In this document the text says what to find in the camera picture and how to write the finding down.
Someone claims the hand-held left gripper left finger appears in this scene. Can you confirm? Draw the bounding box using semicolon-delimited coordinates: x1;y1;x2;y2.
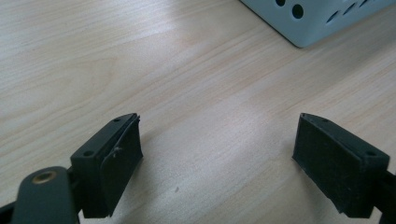
70;112;144;219

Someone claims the pale blue perforated basket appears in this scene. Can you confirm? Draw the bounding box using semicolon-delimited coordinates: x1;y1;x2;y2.
238;0;396;49

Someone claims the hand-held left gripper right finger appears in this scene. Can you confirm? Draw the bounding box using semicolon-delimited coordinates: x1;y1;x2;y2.
291;112;390;219

